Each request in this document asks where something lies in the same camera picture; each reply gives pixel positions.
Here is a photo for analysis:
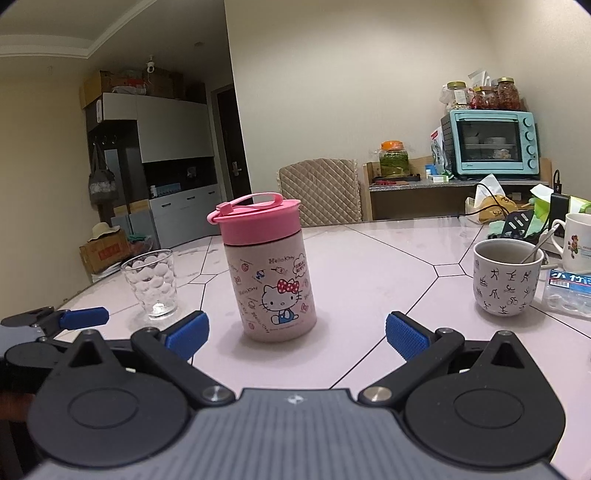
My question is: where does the small green white box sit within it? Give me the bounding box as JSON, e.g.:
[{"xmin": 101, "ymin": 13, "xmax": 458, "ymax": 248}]
[{"xmin": 425, "ymin": 164, "xmax": 456, "ymax": 184}]

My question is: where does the teal toaster oven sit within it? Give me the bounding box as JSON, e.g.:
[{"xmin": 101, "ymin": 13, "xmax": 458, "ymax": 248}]
[{"xmin": 440, "ymin": 109, "xmax": 541, "ymax": 182}]

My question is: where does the green pickle jar orange lid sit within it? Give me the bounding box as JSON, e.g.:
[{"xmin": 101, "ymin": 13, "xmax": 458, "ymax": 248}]
[{"xmin": 379, "ymin": 141, "xmax": 411, "ymax": 179}]

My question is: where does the black cable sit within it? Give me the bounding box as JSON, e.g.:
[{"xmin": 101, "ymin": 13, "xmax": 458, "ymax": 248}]
[{"xmin": 456, "ymin": 183, "xmax": 519, "ymax": 219}]

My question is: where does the grey black cabinet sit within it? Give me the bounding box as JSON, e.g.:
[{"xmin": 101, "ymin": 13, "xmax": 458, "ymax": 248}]
[{"xmin": 85, "ymin": 92, "xmax": 223, "ymax": 251}]

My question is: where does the white cartoon mug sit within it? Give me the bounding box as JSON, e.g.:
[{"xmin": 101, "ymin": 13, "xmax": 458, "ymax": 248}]
[{"xmin": 549, "ymin": 213, "xmax": 591, "ymax": 274}]

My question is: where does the white cup with black figures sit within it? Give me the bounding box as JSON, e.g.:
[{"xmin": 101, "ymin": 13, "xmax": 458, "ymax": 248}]
[{"xmin": 472, "ymin": 238, "xmax": 546, "ymax": 319}]

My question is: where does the quilted beige chair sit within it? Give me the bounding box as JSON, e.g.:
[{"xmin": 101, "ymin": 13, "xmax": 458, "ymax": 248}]
[{"xmin": 277, "ymin": 158, "xmax": 363, "ymax": 228}]

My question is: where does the clear plastic packet blue print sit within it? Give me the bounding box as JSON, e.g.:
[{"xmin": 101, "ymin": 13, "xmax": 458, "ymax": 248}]
[{"xmin": 539, "ymin": 267, "xmax": 591, "ymax": 320}]

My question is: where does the pink bottle cap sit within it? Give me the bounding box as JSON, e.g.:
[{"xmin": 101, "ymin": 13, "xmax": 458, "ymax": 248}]
[{"xmin": 207, "ymin": 191, "xmax": 301, "ymax": 245}]

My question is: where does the cartoon print bottle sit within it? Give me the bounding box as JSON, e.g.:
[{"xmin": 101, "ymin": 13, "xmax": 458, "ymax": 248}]
[{"xmin": 223, "ymin": 227, "xmax": 317, "ymax": 343}]

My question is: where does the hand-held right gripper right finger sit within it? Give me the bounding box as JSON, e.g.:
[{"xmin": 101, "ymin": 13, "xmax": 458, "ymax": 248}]
[{"xmin": 358, "ymin": 311, "xmax": 546, "ymax": 409}]

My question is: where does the metal spoon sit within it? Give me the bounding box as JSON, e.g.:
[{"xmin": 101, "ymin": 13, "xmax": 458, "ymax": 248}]
[{"xmin": 522, "ymin": 229, "xmax": 554, "ymax": 264}]

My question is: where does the yellow plush tissue holder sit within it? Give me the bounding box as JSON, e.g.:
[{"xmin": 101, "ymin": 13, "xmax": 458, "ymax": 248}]
[{"xmin": 465, "ymin": 174, "xmax": 521, "ymax": 225}]

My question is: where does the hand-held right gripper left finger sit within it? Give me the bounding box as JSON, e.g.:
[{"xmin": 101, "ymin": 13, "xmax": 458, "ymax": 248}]
[{"xmin": 55, "ymin": 310, "xmax": 236, "ymax": 409}]

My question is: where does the wooden side shelf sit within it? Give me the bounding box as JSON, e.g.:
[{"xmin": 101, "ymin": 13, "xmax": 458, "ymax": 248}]
[{"xmin": 362, "ymin": 157, "xmax": 553, "ymax": 222}]

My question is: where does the black power bank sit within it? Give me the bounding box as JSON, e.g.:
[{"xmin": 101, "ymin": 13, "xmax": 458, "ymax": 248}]
[{"xmin": 549, "ymin": 170, "xmax": 574, "ymax": 237}]

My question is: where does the black slotted stand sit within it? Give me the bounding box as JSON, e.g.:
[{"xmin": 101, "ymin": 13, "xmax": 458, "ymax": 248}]
[{"xmin": 501, "ymin": 208, "xmax": 533, "ymax": 240}]

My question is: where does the green tissue pack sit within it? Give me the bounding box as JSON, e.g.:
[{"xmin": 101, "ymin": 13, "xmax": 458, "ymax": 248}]
[{"xmin": 528, "ymin": 184, "xmax": 591, "ymax": 219}]

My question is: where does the grey hanging bag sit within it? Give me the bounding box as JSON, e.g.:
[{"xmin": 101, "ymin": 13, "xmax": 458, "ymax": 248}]
[{"xmin": 89, "ymin": 143, "xmax": 120, "ymax": 212}]

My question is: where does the tall red preserve jar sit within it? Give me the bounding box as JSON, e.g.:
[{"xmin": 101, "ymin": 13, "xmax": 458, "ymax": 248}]
[{"xmin": 496, "ymin": 77, "xmax": 522, "ymax": 111}]

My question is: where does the dark wooden door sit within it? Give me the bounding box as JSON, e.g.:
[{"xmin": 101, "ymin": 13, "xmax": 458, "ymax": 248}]
[{"xmin": 211, "ymin": 85, "xmax": 253, "ymax": 191}]

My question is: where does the gold lid glass jar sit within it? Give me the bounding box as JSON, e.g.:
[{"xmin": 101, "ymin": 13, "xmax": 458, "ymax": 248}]
[{"xmin": 444, "ymin": 81, "xmax": 470, "ymax": 112}]

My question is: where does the red print cardboard box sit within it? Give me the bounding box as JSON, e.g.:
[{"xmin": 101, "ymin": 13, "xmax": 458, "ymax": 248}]
[{"xmin": 79, "ymin": 229, "xmax": 130, "ymax": 275}]

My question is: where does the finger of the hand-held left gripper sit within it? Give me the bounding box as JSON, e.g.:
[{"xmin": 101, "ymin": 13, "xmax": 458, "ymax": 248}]
[{"xmin": 1, "ymin": 306, "xmax": 110, "ymax": 345}]

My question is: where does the straw hat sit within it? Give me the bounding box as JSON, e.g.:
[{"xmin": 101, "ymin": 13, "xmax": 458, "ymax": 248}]
[{"xmin": 89, "ymin": 222, "xmax": 122, "ymax": 242}]

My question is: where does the snack bag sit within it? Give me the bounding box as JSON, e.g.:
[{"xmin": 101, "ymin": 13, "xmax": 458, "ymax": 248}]
[{"xmin": 429, "ymin": 126, "xmax": 452, "ymax": 172}]

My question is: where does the clear dimpled glass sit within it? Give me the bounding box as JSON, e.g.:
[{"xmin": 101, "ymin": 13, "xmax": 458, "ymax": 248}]
[{"xmin": 120, "ymin": 248, "xmax": 180, "ymax": 323}]

